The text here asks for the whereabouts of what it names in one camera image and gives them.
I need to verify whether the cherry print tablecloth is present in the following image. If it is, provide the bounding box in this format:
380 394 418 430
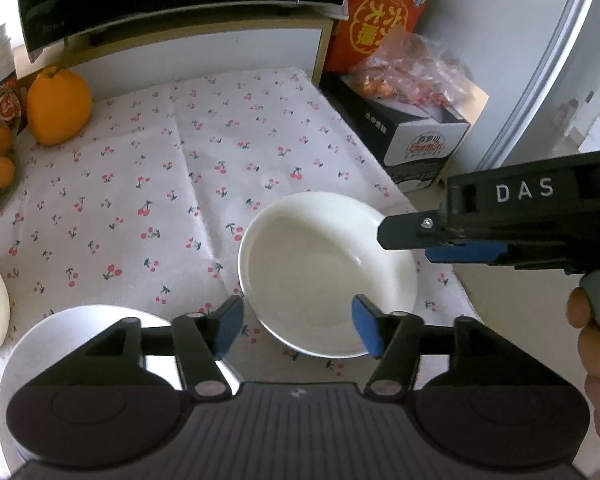
0 65 486 480

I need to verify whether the black and white cardboard box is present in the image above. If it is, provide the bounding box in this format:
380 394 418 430
320 71 491 193

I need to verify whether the white wooden cabinet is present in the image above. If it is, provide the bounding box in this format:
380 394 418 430
17 7 335 91

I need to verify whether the silver refrigerator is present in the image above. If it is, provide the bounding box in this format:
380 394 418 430
447 0 600 176

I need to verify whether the white plate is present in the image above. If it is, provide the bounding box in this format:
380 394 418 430
0 304 242 478

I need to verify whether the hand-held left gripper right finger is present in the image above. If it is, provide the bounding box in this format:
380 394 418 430
351 295 511 401

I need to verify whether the white bowl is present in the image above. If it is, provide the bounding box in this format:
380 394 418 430
237 191 420 359

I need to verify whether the large orange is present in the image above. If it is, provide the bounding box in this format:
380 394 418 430
26 66 94 147

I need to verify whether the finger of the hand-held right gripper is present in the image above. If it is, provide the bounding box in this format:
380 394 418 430
377 211 508 264

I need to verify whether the plastic bag of red fruit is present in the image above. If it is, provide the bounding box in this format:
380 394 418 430
342 30 476 121

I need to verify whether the red lidded container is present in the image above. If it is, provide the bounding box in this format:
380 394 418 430
0 85 29 133

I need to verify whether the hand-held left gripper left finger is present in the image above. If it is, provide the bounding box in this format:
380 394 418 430
85 295 246 401

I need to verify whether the red gift box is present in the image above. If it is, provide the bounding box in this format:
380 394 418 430
324 0 441 76

